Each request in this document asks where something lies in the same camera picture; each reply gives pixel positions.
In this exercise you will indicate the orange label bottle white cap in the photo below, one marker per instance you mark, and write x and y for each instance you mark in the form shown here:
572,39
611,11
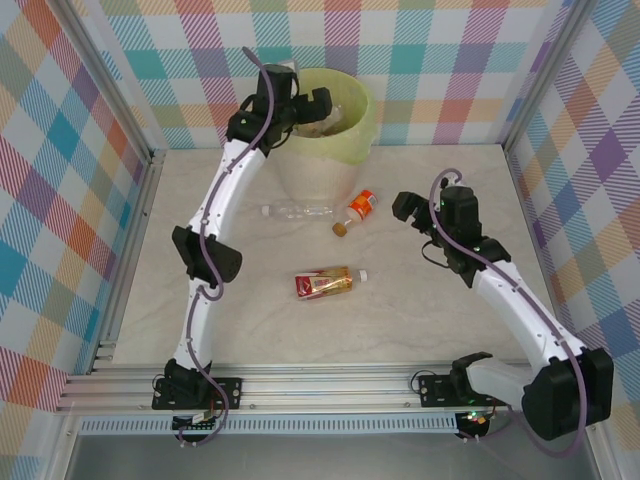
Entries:
364,204

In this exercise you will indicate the aluminium frame post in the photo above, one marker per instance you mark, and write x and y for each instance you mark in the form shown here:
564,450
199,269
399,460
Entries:
545,80
105,80

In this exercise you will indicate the long clear bottle white cap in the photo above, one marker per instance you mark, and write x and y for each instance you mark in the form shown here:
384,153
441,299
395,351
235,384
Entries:
300,212

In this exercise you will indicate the red gold label tea bottle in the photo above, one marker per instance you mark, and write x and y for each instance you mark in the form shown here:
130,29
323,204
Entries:
325,282

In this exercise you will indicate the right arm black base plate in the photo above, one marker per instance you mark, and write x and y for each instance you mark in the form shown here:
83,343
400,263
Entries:
432,390

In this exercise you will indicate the white ribbed waste bin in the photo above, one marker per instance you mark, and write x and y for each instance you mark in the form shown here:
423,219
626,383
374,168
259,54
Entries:
310,175

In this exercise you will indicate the aluminium mounting rail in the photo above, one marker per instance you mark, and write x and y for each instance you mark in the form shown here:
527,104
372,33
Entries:
325,387

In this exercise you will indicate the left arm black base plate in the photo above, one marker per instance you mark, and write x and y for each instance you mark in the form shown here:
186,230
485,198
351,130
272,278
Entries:
230,392

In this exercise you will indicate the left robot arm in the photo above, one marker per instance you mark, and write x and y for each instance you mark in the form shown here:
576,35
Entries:
235,175

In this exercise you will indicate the small circuit board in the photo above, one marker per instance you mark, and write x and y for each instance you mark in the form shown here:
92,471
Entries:
475,420
197,422

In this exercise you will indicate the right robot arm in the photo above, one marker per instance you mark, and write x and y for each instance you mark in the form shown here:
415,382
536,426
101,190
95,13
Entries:
515,305

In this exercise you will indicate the aluminium side rail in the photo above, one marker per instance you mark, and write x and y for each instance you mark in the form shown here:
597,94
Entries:
145,210

